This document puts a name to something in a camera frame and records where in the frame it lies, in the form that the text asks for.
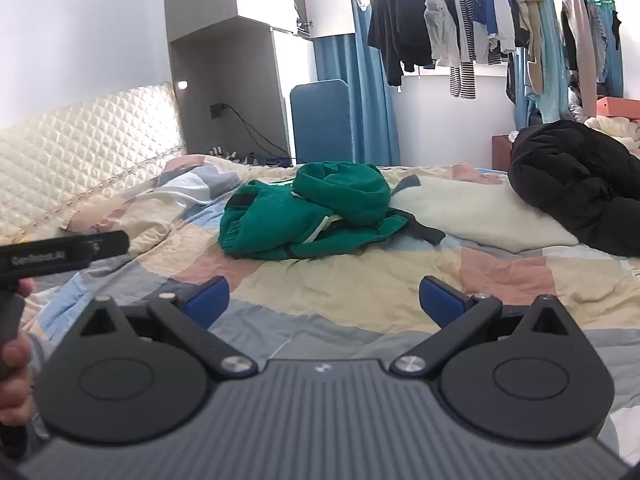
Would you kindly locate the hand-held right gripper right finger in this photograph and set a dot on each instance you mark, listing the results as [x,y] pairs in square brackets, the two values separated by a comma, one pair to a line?
[440,302]

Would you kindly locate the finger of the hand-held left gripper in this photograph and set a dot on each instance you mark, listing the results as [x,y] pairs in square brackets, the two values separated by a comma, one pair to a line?
[107,247]

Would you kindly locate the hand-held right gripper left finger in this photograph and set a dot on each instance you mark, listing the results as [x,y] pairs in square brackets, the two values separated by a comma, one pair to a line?
[210,302]

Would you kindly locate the green hoodie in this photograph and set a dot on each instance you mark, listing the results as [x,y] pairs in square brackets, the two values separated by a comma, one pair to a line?
[280,220]

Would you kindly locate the person's left hand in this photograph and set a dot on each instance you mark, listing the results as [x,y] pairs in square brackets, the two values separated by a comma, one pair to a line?
[15,360]

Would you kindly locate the patchwork quilt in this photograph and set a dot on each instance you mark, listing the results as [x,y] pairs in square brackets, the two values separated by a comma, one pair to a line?
[350,280]

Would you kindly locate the cream quilted headboard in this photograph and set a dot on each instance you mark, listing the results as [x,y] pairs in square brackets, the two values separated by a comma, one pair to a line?
[75,150]

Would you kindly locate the red nightstand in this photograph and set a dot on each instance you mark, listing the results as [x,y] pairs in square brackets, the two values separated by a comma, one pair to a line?
[501,152]

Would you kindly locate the black puffer jacket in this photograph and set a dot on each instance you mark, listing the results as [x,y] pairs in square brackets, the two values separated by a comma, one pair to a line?
[575,175]

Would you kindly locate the blue curtain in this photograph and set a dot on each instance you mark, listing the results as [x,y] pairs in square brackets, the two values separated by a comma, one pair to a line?
[370,110]

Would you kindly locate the grey cabinet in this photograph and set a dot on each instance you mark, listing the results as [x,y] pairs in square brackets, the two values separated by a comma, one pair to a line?
[225,70]

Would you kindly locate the blue upholstered panel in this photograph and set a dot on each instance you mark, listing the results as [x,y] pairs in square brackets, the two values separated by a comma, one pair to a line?
[320,120]

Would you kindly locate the striped hanging shirt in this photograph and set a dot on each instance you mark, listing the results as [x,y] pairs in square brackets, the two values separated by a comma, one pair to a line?
[462,75]

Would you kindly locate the orange box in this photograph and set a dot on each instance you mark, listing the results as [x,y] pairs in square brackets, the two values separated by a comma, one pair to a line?
[617,106]

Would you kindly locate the light blue hanging garment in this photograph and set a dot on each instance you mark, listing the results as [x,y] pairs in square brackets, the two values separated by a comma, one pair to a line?
[550,60]

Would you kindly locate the grey hanging garment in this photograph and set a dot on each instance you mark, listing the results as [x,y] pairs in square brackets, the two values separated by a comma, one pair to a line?
[440,20]

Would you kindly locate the black hanging jacket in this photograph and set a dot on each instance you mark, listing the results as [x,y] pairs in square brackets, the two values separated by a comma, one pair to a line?
[397,15]

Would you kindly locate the beige hanging garment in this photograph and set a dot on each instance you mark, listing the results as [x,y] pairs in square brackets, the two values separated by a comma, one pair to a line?
[527,20]

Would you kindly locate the blue and white hanging jacket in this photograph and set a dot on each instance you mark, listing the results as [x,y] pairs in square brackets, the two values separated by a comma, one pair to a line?
[492,10]

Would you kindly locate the pink hanging garment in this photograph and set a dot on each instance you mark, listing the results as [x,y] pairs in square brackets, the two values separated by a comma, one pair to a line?
[580,35]

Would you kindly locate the teal hanging garment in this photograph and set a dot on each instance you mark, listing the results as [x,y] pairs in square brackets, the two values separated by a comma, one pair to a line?
[602,10]

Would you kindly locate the black wall socket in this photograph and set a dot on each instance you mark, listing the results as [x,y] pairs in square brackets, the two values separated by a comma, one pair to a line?
[217,110]

